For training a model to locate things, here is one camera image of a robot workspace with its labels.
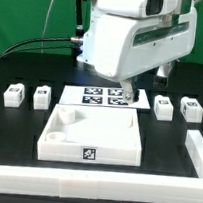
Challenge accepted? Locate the white marker sheet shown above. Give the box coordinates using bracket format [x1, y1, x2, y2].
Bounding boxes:
[59, 85, 150, 110]

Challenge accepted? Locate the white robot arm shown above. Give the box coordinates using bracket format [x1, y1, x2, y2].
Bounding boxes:
[77, 0, 197, 103]

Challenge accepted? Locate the black cable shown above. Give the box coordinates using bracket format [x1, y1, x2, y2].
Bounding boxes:
[0, 30, 85, 68]

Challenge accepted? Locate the white square tabletop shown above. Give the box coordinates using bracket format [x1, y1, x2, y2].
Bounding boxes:
[37, 104, 142, 166]

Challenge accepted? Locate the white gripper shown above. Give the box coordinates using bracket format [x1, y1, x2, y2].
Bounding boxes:
[92, 7, 197, 104]

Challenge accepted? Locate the grey thin cable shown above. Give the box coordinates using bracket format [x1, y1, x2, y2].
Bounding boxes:
[39, 0, 62, 55]

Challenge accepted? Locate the white front wall fence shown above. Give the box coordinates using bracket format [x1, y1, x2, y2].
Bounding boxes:
[0, 165, 203, 203]

